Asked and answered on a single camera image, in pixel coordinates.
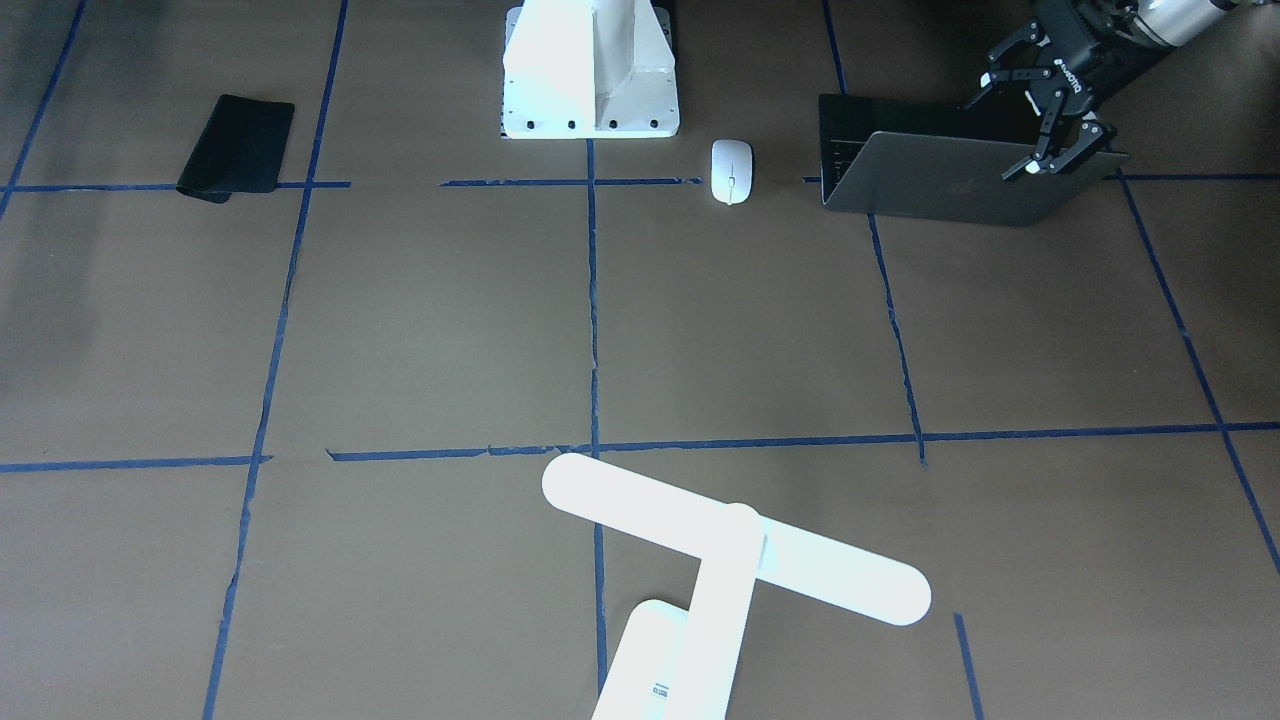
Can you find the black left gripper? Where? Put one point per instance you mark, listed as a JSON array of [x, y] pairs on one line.
[[1097, 62]]

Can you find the grey laptop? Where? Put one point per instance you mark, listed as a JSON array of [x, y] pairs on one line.
[[940, 162]]

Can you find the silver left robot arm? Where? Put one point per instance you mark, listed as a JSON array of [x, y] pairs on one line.
[[1170, 23]]

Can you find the white computer mouse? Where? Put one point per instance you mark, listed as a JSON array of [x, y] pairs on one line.
[[731, 171]]

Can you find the black folded mouse pad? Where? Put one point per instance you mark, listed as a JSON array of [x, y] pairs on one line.
[[240, 150]]

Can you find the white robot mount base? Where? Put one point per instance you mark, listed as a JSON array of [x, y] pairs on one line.
[[574, 70]]

